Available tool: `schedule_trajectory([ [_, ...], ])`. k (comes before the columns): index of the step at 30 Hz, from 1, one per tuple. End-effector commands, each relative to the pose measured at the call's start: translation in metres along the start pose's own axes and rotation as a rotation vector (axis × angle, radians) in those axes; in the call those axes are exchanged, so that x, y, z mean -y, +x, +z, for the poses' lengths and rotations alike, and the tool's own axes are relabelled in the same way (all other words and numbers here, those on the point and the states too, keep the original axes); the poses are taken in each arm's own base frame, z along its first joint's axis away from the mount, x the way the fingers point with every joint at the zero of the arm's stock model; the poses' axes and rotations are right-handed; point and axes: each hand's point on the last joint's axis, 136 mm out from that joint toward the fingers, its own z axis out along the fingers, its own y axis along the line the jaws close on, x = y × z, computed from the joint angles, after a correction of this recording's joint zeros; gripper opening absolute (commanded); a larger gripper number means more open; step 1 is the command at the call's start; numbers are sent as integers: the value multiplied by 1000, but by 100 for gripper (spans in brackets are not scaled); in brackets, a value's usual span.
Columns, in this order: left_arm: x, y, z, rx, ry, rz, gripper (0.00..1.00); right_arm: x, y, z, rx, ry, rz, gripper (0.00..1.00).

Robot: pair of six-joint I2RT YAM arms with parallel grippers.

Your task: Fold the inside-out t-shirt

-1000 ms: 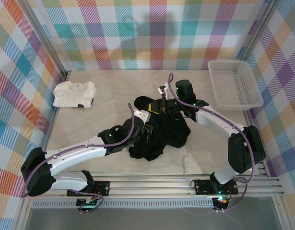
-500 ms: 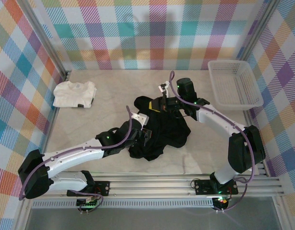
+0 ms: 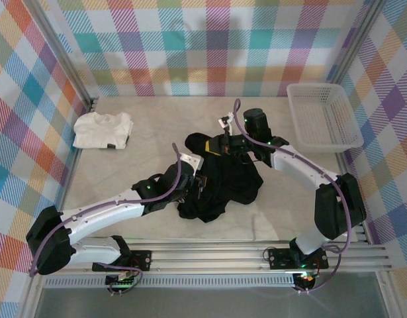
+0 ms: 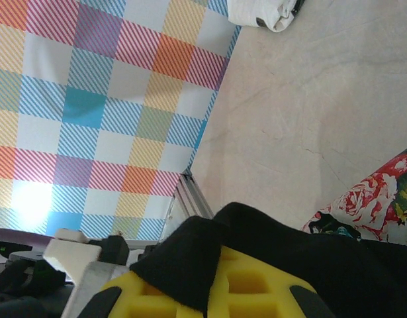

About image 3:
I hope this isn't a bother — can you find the slotted grey cable duct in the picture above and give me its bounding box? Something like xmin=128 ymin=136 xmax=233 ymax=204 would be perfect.
xmin=44 ymin=276 xmax=296 ymax=289

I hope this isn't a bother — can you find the folded white t-shirt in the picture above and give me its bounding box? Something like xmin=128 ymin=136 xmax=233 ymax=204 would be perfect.
xmin=73 ymin=111 xmax=134 ymax=150

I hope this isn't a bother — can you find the aluminium corner post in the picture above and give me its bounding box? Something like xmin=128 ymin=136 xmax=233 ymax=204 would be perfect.
xmin=326 ymin=0 xmax=389 ymax=85
xmin=30 ymin=0 xmax=100 ymax=112

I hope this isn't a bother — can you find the black t-shirt with flower print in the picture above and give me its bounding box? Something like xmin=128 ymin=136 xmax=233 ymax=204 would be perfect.
xmin=175 ymin=132 xmax=264 ymax=223

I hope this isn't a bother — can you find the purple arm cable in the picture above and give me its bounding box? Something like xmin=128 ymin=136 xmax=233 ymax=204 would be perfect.
xmin=29 ymin=142 xmax=183 ymax=295
xmin=234 ymin=98 xmax=353 ymax=294

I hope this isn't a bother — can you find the aluminium rail frame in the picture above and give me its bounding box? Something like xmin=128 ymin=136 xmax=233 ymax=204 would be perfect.
xmin=67 ymin=237 xmax=392 ymax=276

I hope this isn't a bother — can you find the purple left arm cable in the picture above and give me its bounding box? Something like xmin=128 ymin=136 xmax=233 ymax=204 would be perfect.
xmin=29 ymin=142 xmax=183 ymax=295

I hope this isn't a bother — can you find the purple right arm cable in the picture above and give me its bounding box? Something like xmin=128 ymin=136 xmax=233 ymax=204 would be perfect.
xmin=234 ymin=98 xmax=353 ymax=294

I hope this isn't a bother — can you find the small controller circuit board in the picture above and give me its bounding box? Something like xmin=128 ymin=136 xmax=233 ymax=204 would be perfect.
xmin=294 ymin=271 xmax=318 ymax=288
xmin=105 ymin=270 xmax=138 ymax=294

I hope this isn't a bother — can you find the white plastic mesh basket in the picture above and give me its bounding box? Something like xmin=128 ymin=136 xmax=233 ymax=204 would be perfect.
xmin=285 ymin=82 xmax=365 ymax=154

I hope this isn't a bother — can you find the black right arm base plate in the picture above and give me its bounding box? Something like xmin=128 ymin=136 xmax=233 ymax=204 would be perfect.
xmin=267 ymin=248 xmax=330 ymax=270

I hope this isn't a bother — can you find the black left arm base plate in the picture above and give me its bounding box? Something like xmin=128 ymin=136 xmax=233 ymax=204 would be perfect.
xmin=92 ymin=250 xmax=153 ymax=272

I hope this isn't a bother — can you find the aluminium side rail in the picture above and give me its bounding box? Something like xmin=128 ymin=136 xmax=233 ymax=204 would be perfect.
xmin=17 ymin=145 xmax=83 ymax=318
xmin=335 ymin=152 xmax=402 ymax=318

